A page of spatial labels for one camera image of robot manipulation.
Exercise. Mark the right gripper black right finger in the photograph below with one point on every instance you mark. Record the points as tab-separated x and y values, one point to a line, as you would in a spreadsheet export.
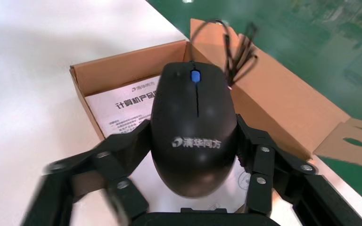
262	162

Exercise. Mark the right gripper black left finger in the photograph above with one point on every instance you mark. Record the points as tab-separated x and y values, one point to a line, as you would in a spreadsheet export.
118	156

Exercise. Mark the brown cardboard storage box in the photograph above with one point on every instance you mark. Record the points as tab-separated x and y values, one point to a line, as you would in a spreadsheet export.
281	103

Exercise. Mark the white printed instruction sheet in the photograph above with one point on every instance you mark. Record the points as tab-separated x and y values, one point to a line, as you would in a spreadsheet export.
121	109

